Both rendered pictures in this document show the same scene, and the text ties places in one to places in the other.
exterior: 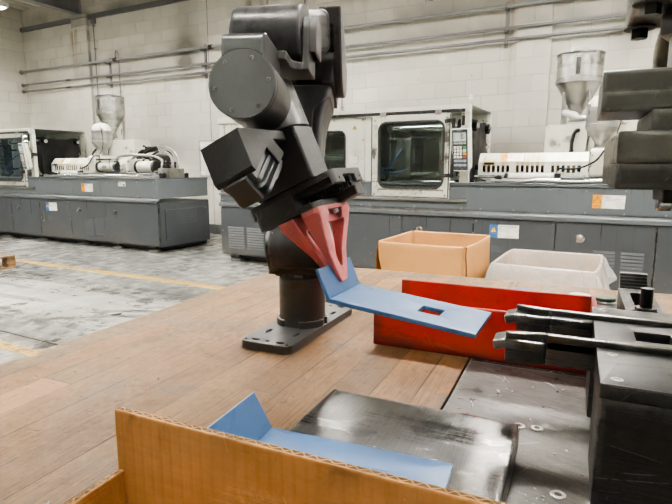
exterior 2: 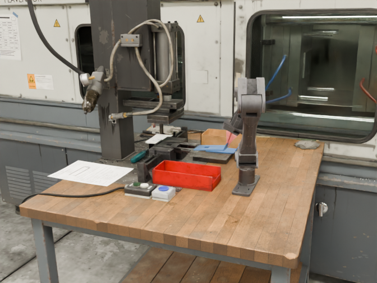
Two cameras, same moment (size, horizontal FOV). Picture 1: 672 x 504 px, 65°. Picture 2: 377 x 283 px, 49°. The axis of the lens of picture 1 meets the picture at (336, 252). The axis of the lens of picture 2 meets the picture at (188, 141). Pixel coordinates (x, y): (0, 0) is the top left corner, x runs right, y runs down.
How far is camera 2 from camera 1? 224 cm
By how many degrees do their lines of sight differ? 153
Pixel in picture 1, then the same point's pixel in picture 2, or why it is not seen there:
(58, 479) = (263, 154)
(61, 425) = (276, 160)
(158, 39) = not seen: outside the picture
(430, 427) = (207, 155)
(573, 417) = not seen: hidden behind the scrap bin
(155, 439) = not seen: hidden behind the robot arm
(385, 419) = (215, 155)
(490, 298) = (182, 176)
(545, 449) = (188, 160)
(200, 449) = (237, 140)
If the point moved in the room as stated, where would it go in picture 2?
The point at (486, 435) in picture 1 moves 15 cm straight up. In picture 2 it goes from (198, 154) to (198, 123)
